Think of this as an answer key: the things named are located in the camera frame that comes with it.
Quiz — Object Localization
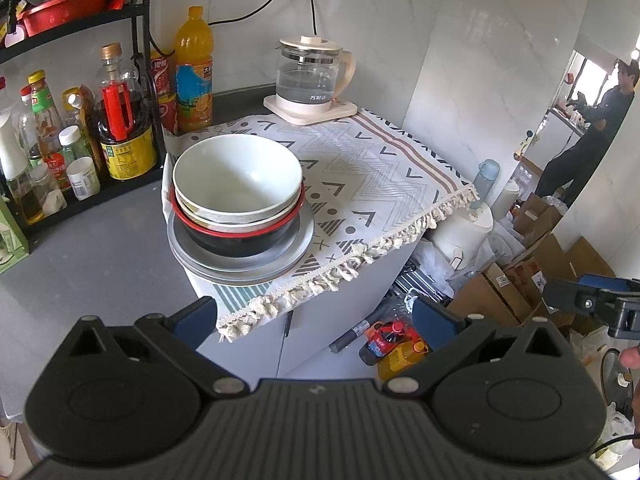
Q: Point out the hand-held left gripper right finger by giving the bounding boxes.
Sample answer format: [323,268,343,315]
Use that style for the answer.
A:
[382,294,574,396]

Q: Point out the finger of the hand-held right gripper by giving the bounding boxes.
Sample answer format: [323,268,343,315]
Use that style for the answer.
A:
[542,273,640,317]

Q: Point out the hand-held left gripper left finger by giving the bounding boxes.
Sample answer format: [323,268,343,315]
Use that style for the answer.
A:
[66,295,251,401]

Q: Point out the pale grey plate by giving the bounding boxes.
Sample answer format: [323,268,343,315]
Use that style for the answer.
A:
[170,240,315,288]
[167,204,316,274]

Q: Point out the red-rimmed black bowl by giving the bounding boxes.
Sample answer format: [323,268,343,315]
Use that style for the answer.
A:
[169,184,307,260]

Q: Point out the patterned cream bowl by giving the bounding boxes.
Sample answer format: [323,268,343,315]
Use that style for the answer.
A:
[175,194,305,234]

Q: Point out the large white bowl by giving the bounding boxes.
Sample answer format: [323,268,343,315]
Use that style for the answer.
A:
[172,133,305,226]

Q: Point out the cardboard box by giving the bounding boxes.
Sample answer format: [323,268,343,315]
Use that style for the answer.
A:
[446,262,534,329]
[504,232,577,312]
[514,193,564,247]
[564,235,617,282]

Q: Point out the silver ribbed container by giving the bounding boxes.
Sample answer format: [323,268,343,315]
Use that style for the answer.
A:
[394,264,452,307]

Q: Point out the yellow oil bottle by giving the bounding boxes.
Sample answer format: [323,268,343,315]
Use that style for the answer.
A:
[375,339,430,381]

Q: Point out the small cola bottle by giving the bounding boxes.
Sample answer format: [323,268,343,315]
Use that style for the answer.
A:
[358,320,407,366]

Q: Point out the black cylinder tool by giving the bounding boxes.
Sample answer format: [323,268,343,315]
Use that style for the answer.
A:
[328,318,374,355]

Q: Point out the cream round appliance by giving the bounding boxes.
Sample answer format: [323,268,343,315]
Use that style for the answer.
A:
[432,203,495,272]

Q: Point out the white plastic bag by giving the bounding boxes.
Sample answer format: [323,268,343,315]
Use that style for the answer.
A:
[492,220,531,266]

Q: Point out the white cabinet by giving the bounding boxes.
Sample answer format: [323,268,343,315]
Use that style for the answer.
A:
[181,239,427,382]

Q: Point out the white cylinder container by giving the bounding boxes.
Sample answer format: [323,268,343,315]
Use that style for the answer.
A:
[492,179,521,219]

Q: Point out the blue water bottle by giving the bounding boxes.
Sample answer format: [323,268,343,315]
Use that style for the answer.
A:
[472,158,501,212]

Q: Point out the patterned fringed tablecloth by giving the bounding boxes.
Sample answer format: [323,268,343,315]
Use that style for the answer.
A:
[161,108,479,344]

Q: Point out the small white jar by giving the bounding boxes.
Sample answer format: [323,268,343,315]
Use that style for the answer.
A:
[66,156,101,201]

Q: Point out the clear glass jar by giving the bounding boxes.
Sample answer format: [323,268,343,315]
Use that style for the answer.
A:
[29,162,67,217]

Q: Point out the green box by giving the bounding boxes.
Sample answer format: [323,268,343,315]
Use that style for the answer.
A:
[0,199,30,275]

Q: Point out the cooking oil bottle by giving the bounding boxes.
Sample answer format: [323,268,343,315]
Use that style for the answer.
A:
[7,170,46,225]

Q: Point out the cream kettle base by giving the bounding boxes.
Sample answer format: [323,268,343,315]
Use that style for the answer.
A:
[263,93,359,126]

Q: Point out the orange juice bottle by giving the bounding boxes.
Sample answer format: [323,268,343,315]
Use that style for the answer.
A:
[173,6,215,134]

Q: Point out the white spray bottle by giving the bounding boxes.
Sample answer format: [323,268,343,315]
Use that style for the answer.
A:
[0,109,29,182]

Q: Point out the yellow-capped green label bottle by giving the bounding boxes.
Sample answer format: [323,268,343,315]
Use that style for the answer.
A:
[27,70,64,157]

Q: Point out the glass kettle with cream lid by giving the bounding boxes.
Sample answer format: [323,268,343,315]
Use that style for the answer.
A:
[274,35,357,107]

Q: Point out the red plastic basin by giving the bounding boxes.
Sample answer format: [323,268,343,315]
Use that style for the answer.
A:
[19,0,117,38]

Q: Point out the soy sauce bottle red handle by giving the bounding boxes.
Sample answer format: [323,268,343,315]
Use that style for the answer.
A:
[94,42,159,181]

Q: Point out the black wire rack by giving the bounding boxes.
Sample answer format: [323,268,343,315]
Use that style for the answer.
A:
[0,0,169,252]

